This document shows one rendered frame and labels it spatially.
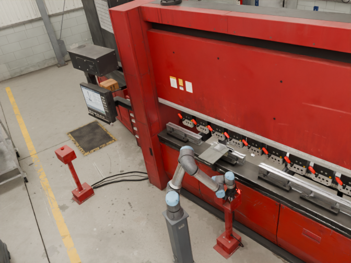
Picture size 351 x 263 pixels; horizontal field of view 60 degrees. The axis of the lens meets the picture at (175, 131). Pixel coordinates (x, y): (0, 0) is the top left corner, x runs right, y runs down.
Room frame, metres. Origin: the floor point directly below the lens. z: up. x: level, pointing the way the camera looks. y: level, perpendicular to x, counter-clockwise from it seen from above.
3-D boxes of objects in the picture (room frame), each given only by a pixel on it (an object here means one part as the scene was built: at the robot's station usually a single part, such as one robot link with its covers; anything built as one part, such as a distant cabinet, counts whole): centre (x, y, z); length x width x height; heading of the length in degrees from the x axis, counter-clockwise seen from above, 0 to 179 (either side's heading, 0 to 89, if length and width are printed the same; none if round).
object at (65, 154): (2.98, 1.37, 0.41); 0.25 x 0.20 x 0.83; 131
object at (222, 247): (1.91, -0.37, 0.06); 0.25 x 0.20 x 0.12; 127
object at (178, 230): (1.79, 0.11, 0.39); 0.18 x 0.18 x 0.77; 28
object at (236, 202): (1.93, -0.39, 0.75); 0.20 x 0.16 x 0.18; 37
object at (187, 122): (2.70, -0.17, 1.18); 0.15 x 0.09 x 0.17; 41
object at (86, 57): (3.01, 0.72, 1.53); 0.51 x 0.25 x 0.85; 43
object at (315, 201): (1.58, -1.07, 0.89); 0.30 x 0.05 x 0.03; 41
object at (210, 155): (2.28, -0.34, 1.00); 0.26 x 0.18 x 0.01; 131
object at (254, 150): (2.09, -0.70, 1.18); 0.15 x 0.09 x 0.17; 41
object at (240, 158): (2.34, -0.49, 0.92); 0.39 x 0.06 x 0.10; 41
